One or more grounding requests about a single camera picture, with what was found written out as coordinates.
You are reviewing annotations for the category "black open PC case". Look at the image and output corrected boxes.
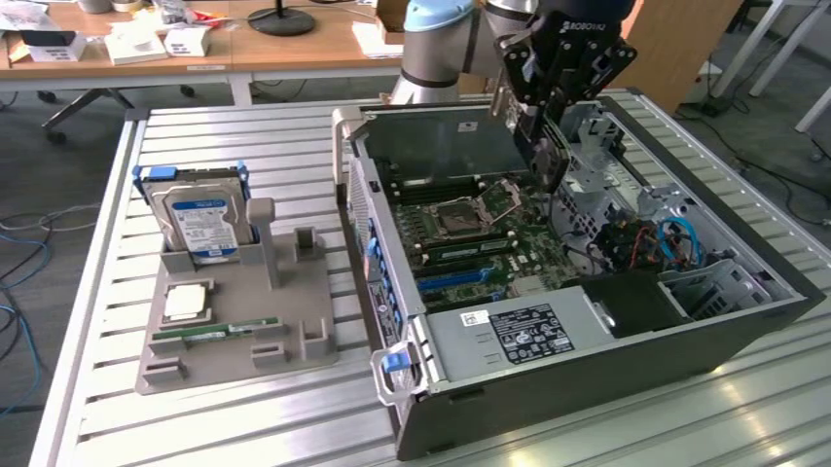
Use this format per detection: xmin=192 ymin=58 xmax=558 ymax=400
xmin=331 ymin=94 xmax=827 ymax=462

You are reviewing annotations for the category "hard disk with blue carrier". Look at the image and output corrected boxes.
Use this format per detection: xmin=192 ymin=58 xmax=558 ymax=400
xmin=131 ymin=162 xmax=259 ymax=268

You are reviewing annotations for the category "grey floor cable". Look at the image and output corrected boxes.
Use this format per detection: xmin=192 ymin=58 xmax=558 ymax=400
xmin=0 ymin=202 xmax=100 ymax=234

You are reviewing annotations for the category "grey power supply unit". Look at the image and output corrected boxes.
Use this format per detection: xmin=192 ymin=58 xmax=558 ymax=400
xmin=407 ymin=285 xmax=615 ymax=385

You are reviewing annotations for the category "pile of papers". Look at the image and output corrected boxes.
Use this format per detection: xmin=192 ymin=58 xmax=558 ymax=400
xmin=0 ymin=0 xmax=54 ymax=31

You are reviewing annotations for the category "empty black RAM slot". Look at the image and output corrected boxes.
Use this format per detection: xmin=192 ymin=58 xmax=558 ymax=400
xmin=394 ymin=193 xmax=489 ymax=205

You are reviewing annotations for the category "white open packaging tray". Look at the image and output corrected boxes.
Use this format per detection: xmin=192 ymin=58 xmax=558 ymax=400
xmin=103 ymin=22 xmax=171 ymax=67

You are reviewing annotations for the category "silver metal drive cage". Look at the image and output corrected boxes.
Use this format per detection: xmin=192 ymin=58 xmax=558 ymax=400
xmin=551 ymin=140 xmax=658 ymax=267

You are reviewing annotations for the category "black device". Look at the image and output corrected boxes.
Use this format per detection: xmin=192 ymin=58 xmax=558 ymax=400
xmin=18 ymin=29 xmax=78 ymax=48

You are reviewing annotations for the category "CPU socket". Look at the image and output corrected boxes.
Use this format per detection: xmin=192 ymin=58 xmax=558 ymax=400
xmin=430 ymin=197 xmax=503 ymax=240

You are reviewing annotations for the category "silver CPU chip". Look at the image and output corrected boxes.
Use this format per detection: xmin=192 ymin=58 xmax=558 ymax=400
xmin=162 ymin=285 xmax=214 ymax=322

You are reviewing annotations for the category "black power connector bundle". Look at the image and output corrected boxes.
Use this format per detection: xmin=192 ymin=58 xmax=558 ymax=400
xmin=594 ymin=221 xmax=642 ymax=273

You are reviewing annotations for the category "low-profile graphics card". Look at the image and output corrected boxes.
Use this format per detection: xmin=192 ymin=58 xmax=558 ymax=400
xmin=489 ymin=76 xmax=574 ymax=197

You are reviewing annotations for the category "white booklet stack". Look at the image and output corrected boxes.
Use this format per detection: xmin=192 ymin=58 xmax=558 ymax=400
xmin=353 ymin=21 xmax=406 ymax=59

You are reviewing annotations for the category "black lamp base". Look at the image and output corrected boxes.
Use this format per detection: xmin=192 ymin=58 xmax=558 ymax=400
xmin=246 ymin=0 xmax=318 ymax=38

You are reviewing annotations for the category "blue SATA wire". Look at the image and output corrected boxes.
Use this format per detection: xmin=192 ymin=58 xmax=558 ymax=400
xmin=654 ymin=216 xmax=709 ymax=269

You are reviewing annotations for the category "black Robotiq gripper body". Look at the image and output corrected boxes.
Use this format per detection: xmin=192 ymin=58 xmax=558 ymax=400
xmin=529 ymin=0 xmax=646 ymax=54

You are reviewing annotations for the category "grey case handle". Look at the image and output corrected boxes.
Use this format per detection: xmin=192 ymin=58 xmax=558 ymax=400
xmin=331 ymin=107 xmax=367 ymax=189
xmin=367 ymin=340 xmax=431 ymax=408

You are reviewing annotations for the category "black power strip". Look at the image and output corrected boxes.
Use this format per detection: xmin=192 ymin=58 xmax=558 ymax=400
xmin=674 ymin=94 xmax=739 ymax=119

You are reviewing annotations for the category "white metal desk frame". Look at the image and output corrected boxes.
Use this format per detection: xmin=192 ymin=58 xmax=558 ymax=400
xmin=710 ymin=0 xmax=831 ymax=133

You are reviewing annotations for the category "blue floor cable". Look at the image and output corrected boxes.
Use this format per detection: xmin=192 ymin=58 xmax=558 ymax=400
xmin=0 ymin=232 xmax=52 ymax=417

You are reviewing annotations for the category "metal socket cover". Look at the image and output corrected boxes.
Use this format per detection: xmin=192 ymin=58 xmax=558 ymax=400
xmin=477 ymin=177 xmax=527 ymax=225

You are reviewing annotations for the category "brown cardboard box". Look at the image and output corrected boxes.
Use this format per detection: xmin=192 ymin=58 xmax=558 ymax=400
xmin=375 ymin=0 xmax=413 ymax=34

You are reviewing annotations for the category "red orange power wire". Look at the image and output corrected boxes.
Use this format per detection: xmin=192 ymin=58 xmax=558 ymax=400
xmin=633 ymin=224 xmax=659 ymax=269

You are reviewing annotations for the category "grey plastic parts rack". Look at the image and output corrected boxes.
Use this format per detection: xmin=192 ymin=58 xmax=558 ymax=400
xmin=134 ymin=197 xmax=343 ymax=396

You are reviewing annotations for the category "green RAM stick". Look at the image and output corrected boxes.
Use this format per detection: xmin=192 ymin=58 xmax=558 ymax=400
xmin=425 ymin=236 xmax=514 ymax=265
xmin=152 ymin=316 xmax=281 ymax=341

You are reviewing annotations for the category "long PCIe expansion slot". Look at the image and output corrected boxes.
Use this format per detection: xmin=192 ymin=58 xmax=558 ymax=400
xmin=415 ymin=269 xmax=494 ymax=289

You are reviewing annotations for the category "wooden cabinet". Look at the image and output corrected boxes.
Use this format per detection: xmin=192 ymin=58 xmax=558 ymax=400
xmin=610 ymin=0 xmax=746 ymax=106

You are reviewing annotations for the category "white carton with label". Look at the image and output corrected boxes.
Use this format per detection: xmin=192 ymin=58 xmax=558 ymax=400
xmin=162 ymin=26 xmax=214 ymax=58

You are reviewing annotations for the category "wooden office desk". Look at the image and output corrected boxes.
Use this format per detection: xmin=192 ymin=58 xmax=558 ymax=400
xmin=230 ymin=0 xmax=590 ymax=108
xmin=0 ymin=0 xmax=234 ymax=93

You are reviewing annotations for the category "silver disk bay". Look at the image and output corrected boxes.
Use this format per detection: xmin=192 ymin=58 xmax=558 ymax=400
xmin=659 ymin=257 xmax=798 ymax=325

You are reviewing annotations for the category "white electrical box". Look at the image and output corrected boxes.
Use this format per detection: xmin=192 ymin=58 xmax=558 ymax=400
xmin=693 ymin=60 xmax=726 ymax=106

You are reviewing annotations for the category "white labelled box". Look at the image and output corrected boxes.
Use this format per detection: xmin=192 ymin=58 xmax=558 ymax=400
xmin=24 ymin=42 xmax=90 ymax=63

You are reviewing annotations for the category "green motherboard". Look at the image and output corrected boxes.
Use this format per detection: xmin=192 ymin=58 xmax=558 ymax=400
xmin=386 ymin=164 xmax=586 ymax=315

